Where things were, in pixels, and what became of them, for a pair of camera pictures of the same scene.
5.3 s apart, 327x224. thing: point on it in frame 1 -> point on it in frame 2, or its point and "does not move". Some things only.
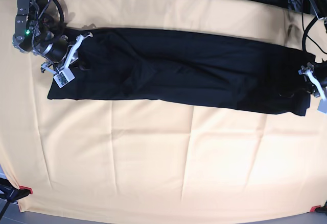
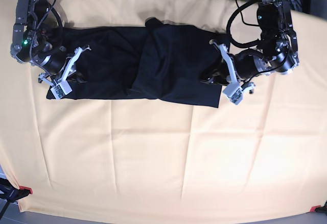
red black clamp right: (319, 208) does not move
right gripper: (320, 71) -> (247, 64)
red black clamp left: (11, 193) does not move
